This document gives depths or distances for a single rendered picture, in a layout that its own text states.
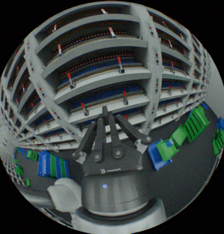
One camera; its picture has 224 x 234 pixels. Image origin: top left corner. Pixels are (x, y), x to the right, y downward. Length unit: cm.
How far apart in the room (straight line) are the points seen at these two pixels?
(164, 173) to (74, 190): 80
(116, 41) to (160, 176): 107
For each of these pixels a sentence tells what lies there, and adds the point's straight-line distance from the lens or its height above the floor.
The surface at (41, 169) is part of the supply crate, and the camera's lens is 102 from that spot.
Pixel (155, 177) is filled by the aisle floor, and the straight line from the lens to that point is 84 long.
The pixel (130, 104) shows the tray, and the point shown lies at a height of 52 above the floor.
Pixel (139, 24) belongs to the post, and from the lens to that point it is 54.
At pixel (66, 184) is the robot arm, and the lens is 42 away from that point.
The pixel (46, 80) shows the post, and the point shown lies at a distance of 50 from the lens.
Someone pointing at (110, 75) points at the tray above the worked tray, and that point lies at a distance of 36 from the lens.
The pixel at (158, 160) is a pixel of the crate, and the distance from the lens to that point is 85.
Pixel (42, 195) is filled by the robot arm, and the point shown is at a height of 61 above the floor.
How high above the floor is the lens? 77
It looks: 43 degrees down
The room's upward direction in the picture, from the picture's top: 17 degrees counter-clockwise
